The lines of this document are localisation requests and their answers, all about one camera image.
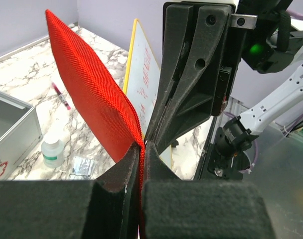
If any grey metal first aid box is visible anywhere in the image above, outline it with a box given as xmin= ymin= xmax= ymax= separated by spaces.
xmin=0 ymin=91 xmax=42 ymax=180

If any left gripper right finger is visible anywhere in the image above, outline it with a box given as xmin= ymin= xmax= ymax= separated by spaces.
xmin=142 ymin=142 xmax=274 ymax=239

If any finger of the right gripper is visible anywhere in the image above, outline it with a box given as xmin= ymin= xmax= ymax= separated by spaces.
xmin=145 ymin=5 xmax=194 ymax=139

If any small whiteboard yellow frame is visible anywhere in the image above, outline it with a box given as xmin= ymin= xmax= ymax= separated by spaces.
xmin=123 ymin=18 xmax=179 ymax=170

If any white plastic bottle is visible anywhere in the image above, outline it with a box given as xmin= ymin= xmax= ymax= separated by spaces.
xmin=41 ymin=132 xmax=64 ymax=168

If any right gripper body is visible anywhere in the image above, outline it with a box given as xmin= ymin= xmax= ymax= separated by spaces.
xmin=212 ymin=0 xmax=303 ymax=117

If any red first aid pouch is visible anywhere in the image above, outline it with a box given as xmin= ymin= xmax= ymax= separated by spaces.
xmin=45 ymin=9 xmax=145 ymax=239

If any red marker pen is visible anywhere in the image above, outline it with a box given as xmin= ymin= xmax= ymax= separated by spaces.
xmin=51 ymin=82 xmax=71 ymax=110

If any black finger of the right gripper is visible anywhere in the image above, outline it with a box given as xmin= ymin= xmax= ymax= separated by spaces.
xmin=154 ymin=4 xmax=233 ymax=152

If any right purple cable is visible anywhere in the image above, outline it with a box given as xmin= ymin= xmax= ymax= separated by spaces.
xmin=223 ymin=9 xmax=303 ymax=176

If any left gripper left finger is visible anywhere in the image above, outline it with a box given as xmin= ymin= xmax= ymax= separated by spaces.
xmin=0 ymin=144 xmax=140 ymax=239

